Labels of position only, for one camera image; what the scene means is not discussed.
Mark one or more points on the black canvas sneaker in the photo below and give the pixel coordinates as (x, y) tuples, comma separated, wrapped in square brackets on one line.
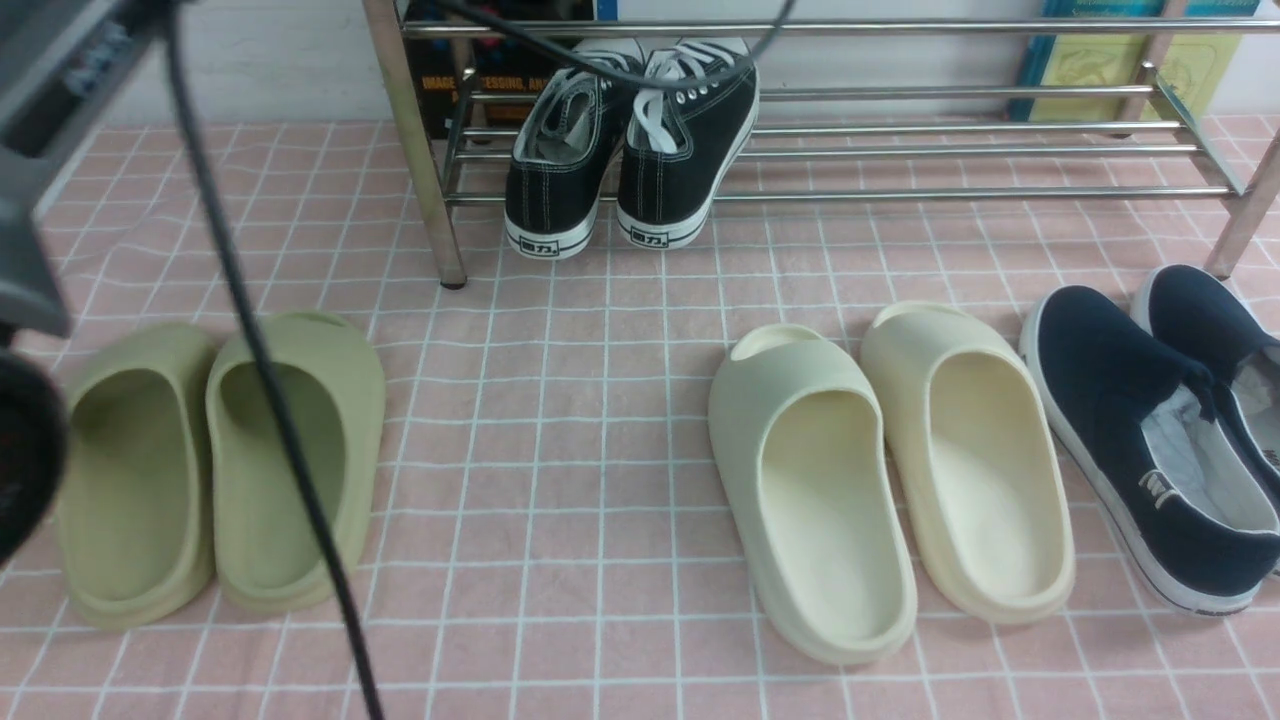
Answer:
[(680, 144), (559, 160)]

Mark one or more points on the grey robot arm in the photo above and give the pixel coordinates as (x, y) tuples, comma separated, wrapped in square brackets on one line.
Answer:
[(62, 63)]

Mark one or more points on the steel shoe rack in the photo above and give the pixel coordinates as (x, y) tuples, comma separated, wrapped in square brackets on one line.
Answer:
[(1152, 124)]

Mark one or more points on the cream slide slipper left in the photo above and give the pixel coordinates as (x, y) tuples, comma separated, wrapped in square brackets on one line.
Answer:
[(797, 435)]

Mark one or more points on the cream slide slipper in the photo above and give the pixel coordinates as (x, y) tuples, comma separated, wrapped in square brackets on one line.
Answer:
[(975, 459), (797, 435)]

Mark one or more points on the cream slide slipper right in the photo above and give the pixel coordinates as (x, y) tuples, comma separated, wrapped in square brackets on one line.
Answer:
[(975, 459)]

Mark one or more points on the navy slip-on shoe left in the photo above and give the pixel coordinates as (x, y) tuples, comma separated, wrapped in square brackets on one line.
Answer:
[(1140, 420)]

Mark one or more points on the navy slip-on shoe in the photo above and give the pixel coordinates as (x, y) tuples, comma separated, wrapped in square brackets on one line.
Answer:
[(1140, 420), (1194, 313)]

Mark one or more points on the green slide slipper left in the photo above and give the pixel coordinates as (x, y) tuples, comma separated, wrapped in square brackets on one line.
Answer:
[(134, 514)]

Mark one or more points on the navy slip-on shoe right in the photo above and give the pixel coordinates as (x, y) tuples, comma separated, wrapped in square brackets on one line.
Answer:
[(1194, 313)]

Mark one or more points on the teal yellow book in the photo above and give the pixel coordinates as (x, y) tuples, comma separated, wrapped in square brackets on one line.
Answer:
[(1194, 65)]

